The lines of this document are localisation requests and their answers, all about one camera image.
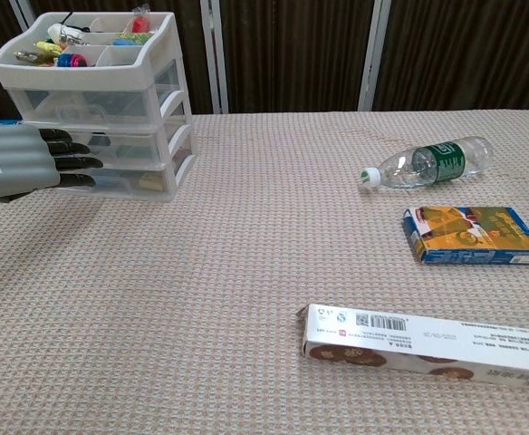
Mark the white plastic drawer organizer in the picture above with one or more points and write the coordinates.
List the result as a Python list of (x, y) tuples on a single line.
[(88, 77)]

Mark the colourful printed snack packet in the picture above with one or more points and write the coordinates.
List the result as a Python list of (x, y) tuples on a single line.
[(33, 57)]

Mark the clear bottle green label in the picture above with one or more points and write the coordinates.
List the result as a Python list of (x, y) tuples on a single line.
[(441, 161)]

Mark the yellow candy packet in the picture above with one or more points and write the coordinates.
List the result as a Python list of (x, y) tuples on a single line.
[(47, 46)]

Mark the blue snack package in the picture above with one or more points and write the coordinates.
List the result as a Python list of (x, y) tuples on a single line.
[(2, 122)]

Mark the blue yellow snack box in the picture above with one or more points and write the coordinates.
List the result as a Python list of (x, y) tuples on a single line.
[(473, 231)]

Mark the beige woven tablecloth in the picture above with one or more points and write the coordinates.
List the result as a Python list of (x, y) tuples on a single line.
[(246, 272)]

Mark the white partition frame post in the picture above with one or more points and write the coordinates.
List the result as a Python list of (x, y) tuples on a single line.
[(20, 6), (373, 54), (214, 68)]

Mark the clear plastic drawer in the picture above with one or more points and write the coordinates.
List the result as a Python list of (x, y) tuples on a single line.
[(124, 188), (156, 145), (124, 106)]

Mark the green sponge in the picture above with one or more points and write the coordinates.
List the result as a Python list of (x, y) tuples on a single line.
[(128, 151)]

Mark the long white cookie box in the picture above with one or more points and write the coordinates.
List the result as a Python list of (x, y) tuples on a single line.
[(427, 335)]

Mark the green blue carded packet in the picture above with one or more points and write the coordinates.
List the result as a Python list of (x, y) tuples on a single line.
[(131, 39)]

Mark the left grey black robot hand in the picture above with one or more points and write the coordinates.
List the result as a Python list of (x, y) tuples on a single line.
[(15, 163)]

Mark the pale yellow block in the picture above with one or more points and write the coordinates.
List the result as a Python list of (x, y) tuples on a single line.
[(152, 182)]

